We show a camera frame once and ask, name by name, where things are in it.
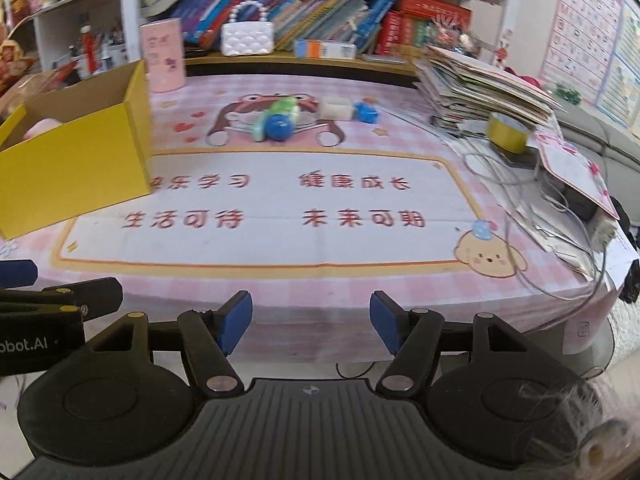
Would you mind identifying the green blue plush toy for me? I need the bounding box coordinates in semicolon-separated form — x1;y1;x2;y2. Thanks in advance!
262;96;300;142

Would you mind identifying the blue toy block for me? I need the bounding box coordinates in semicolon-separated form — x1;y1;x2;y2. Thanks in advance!
354;102;378;125

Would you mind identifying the white foam block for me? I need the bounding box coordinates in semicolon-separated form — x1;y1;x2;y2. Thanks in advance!
318;96;354;122

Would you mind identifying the mint green remote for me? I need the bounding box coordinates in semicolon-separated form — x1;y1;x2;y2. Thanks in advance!
252;107;271;142

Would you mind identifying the yellow cardboard box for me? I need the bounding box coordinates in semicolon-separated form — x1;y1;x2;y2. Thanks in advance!
1;61;152;240

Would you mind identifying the pink plush toy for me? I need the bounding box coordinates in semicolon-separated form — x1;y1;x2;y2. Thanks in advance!
23;118;62;141

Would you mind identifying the pink cartoon table mat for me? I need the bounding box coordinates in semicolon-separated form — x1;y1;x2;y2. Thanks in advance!
1;76;625;360

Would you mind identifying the yellow tape roll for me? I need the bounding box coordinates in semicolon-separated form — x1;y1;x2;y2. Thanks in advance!
486;113;530;155

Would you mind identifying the pink printed board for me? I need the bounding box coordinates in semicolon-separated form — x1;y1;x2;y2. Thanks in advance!
534;129;620;220

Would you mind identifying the stack of picture books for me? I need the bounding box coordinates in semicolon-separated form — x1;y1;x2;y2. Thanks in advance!
412;47;562;130

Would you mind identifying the white cubby shelf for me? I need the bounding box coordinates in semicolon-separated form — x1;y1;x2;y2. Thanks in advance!
1;0;137;72

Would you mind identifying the pink cylindrical canister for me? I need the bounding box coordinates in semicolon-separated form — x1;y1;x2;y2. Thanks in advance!
140;18;186;93

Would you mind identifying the red gold paper decoration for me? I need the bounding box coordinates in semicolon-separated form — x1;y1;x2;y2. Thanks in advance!
1;0;38;94

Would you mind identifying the white quilted pearl handbag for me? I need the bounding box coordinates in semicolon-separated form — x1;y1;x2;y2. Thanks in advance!
220;0;274;56

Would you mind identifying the white orange medicine box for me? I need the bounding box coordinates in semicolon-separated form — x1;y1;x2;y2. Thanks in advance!
293;39;357;61

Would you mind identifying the row of colourful books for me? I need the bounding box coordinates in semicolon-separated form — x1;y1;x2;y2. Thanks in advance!
168;0;478;58

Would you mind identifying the wooden bookshelf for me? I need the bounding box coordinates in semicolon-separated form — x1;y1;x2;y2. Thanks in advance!
136;0;507;86

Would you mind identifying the white cable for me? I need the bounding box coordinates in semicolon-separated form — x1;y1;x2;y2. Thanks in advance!
462;134;614;302

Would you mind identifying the alphabet wall poster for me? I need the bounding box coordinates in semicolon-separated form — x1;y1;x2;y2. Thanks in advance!
540;0;639;128

